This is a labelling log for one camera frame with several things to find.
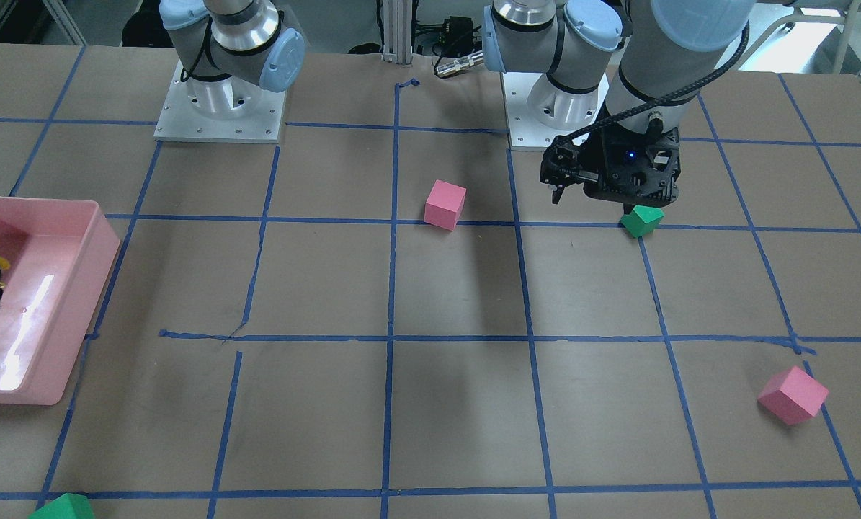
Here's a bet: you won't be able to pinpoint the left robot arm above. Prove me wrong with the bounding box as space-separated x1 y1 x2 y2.
481 1 754 211

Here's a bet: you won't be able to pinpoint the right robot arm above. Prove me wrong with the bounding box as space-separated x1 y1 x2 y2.
0 1 305 232

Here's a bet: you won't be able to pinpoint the pink foam cube centre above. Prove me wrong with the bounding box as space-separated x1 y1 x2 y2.
423 179 467 232

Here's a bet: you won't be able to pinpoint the aluminium frame post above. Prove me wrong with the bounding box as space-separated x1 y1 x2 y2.
380 0 416 68

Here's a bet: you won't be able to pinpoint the pink plastic tray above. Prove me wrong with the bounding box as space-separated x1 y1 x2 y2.
0 197 120 405

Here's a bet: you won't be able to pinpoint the pink foam cube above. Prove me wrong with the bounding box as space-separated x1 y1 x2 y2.
757 367 829 426
423 179 467 232

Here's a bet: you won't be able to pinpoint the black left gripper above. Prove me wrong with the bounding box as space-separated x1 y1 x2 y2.
552 127 682 206

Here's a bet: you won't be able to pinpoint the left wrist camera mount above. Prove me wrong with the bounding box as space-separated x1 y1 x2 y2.
539 136 599 191

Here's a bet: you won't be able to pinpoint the green foam cube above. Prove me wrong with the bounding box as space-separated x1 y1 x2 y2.
619 204 665 239
28 493 96 519

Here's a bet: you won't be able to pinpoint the camera cable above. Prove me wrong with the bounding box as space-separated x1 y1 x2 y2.
551 22 751 148

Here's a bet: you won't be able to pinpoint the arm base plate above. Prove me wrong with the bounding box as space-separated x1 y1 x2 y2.
153 62 286 145
501 72 609 151

